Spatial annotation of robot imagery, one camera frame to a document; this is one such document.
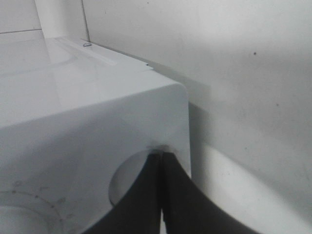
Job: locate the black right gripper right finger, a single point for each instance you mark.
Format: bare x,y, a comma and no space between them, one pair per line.
187,210

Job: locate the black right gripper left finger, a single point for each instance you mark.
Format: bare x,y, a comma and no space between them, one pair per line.
139,210

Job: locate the round white door button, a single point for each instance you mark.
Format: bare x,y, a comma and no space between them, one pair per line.
126,174

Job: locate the white timer knob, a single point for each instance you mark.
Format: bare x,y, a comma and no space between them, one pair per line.
19,220

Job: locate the white microwave oven body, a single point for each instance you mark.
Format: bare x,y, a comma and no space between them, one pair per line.
70,113

